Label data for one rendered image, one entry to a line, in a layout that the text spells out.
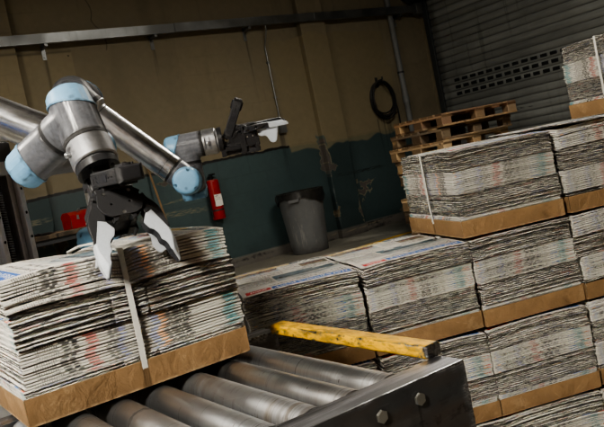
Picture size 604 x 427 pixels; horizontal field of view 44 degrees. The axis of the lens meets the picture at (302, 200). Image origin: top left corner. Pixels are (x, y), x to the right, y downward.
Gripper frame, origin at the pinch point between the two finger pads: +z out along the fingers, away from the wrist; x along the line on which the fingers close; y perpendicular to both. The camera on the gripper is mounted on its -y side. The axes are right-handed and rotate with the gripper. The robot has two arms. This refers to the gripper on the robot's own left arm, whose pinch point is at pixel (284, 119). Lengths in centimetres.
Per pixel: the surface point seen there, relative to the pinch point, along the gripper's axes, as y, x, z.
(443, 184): 22, 31, 35
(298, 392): 29, 118, -12
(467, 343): 60, 45, 32
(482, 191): 25, 37, 43
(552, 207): 33, 36, 61
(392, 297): 44, 44, 15
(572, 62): 1, -6, 90
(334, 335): 29, 101, -4
